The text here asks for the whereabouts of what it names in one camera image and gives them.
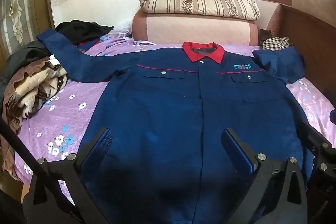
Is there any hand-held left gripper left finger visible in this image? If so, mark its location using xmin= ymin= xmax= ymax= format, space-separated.
xmin=22 ymin=128 xmax=113 ymax=224

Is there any red and blue garment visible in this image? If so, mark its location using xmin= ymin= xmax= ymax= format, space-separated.
xmin=77 ymin=39 xmax=101 ymax=51

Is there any pink upholstered headboard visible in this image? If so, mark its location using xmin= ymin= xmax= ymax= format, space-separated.
xmin=131 ymin=9 xmax=260 ymax=46

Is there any brown patterned blanket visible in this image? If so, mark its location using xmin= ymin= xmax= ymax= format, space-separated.
xmin=1 ymin=57 xmax=69 ymax=180

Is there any black and white checkered cloth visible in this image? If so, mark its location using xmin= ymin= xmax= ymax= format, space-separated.
xmin=260 ymin=36 xmax=290 ymax=51

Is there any pink upholstered chair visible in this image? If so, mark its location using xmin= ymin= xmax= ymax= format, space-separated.
xmin=256 ymin=0 xmax=336 ymax=39

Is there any blue jacket with red collar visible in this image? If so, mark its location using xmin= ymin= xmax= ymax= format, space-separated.
xmin=37 ymin=29 xmax=319 ymax=224

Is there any white paper tag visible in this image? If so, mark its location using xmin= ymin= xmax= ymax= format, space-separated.
xmin=49 ymin=55 xmax=63 ymax=68

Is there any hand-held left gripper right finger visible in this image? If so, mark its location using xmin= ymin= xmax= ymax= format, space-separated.
xmin=221 ymin=128 xmax=307 ymax=224

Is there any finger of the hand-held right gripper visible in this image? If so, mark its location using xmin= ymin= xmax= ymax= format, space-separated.
xmin=302 ymin=122 xmax=336 ymax=159

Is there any purple floral bed sheet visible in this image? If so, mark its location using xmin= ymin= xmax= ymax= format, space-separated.
xmin=13 ymin=30 xmax=336 ymax=203

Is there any wooden bedside cabinet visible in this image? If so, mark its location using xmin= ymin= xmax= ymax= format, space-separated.
xmin=278 ymin=4 xmax=336 ymax=106

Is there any clear plastic bag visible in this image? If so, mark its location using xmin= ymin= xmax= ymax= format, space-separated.
xmin=112 ymin=18 xmax=133 ymax=38

